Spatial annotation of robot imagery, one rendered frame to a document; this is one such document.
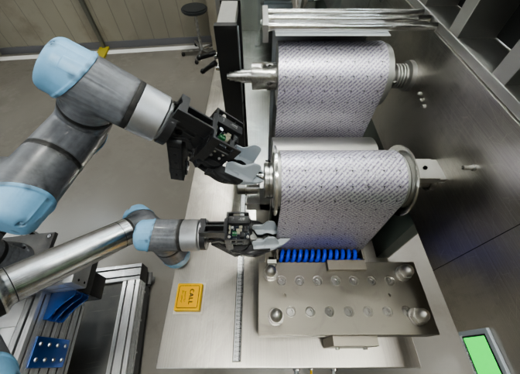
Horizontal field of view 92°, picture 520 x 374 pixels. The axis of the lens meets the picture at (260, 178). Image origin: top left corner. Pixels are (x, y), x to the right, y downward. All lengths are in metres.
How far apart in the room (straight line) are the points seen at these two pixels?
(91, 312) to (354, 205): 1.49
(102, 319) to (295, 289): 1.22
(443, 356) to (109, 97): 1.92
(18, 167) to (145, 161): 2.02
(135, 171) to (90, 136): 1.92
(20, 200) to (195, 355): 0.55
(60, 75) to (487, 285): 0.67
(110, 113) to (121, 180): 1.99
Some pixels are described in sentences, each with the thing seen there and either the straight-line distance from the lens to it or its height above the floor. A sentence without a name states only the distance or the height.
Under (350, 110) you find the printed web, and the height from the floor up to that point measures 1.29.
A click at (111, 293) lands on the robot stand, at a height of 0.21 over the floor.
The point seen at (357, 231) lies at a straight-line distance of 0.64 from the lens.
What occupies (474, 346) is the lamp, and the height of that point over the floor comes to 1.18.
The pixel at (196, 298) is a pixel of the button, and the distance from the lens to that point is 0.78.
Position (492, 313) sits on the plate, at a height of 1.24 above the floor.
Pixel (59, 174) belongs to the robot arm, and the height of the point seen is 1.41.
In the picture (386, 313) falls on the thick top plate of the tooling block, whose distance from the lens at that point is 0.72.
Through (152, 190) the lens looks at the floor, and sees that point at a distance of 2.20.
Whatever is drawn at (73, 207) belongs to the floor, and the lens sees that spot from 2.40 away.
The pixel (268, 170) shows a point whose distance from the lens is 0.50.
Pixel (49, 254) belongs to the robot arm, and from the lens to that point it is 0.72.
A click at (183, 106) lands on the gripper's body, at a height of 1.45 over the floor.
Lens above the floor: 1.68
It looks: 54 degrees down
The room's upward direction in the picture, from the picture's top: straight up
